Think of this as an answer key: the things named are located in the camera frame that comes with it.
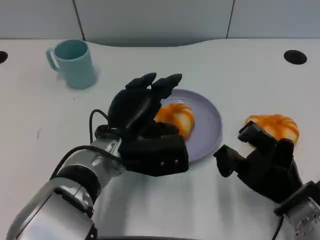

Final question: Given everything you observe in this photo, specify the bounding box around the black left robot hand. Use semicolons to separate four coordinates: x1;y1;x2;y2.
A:
107;72;183;138

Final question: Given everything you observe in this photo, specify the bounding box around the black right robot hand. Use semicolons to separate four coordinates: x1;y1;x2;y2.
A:
213;120;303;204

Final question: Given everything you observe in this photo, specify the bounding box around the orange and white bread roll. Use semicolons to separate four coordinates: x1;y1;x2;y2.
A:
244;113;300;146
153;103;196;139

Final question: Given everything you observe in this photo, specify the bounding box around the pale green mug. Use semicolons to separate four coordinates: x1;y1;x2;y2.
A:
45;38;97;90

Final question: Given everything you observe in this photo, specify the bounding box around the lilac plate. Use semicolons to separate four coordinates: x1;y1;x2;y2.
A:
159;89;223;165

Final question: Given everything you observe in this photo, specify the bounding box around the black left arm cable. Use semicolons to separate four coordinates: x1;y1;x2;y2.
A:
88;108;111;145
49;145;124;180

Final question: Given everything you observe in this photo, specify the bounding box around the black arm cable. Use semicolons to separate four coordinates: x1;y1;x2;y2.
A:
49;145;124;180
270;214;285;240
88;108;111;145

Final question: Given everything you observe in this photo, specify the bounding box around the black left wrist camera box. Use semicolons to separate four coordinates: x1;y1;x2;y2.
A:
118;133;190;178

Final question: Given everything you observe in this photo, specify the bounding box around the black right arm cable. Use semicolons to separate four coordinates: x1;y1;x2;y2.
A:
270;214;285;240

